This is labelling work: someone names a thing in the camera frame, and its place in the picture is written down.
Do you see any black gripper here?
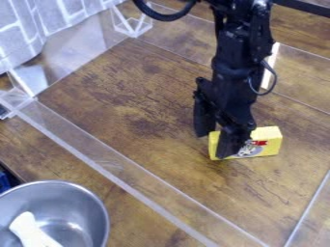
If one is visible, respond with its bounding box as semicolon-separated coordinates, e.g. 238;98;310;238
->
194;62;263;159

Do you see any yellow butter box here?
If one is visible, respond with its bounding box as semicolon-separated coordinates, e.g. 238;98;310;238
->
207;125;283;161

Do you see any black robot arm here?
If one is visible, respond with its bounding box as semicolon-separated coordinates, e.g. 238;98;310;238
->
194;0;275;159

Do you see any steel bowl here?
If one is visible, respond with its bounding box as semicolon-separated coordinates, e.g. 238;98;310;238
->
0;180;110;247

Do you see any blue object at edge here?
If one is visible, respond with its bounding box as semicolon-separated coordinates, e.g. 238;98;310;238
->
0;171;11;193

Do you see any grey brick pattern cloth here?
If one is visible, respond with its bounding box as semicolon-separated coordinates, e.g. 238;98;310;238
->
0;0;126;74

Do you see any black cable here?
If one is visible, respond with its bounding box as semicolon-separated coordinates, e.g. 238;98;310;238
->
131;0;199;23

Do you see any clear acrylic enclosure wall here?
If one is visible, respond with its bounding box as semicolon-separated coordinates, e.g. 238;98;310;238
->
0;0;330;247

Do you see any white handle in bowl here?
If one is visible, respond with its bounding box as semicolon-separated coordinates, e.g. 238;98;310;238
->
10;211;63;247

